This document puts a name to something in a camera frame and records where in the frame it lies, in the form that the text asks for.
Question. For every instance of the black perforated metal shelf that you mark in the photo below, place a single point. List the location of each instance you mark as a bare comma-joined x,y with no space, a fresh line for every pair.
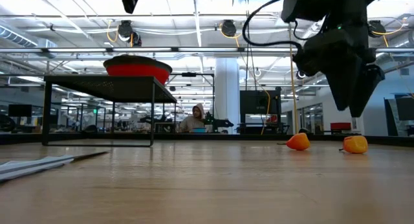
106,88

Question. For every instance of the black monitor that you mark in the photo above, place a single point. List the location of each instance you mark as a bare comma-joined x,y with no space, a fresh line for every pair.
258,102

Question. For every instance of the person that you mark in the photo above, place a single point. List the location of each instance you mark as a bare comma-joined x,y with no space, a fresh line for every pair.
193,122

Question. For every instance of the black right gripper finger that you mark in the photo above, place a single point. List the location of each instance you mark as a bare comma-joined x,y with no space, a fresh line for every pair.
368,85
344,78

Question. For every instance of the black wall display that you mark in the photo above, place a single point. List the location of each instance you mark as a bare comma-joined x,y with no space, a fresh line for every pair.
406,109

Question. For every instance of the black background robot arm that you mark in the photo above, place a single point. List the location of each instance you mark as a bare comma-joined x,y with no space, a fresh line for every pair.
220,123

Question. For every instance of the teal tub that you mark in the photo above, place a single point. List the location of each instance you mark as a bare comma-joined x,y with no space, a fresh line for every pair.
199,130

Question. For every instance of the black aluminium table frame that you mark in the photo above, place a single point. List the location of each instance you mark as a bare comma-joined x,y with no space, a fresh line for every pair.
97,137

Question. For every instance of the long ceiling light bar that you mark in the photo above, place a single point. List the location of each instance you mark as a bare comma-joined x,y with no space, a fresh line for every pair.
145,50

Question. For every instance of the small orange pepper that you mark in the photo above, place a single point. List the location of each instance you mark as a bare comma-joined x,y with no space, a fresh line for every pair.
299,142
355,144

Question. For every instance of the silver ventilation duct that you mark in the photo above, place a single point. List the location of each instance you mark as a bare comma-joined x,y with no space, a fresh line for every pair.
19,38

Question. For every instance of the red collapsible colander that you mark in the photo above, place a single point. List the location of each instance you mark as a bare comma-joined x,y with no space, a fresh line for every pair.
136,70

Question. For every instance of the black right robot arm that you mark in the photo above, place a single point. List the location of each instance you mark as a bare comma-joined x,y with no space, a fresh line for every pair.
339,5

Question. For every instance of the white structural column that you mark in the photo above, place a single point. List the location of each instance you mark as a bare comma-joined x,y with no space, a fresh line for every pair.
226,88

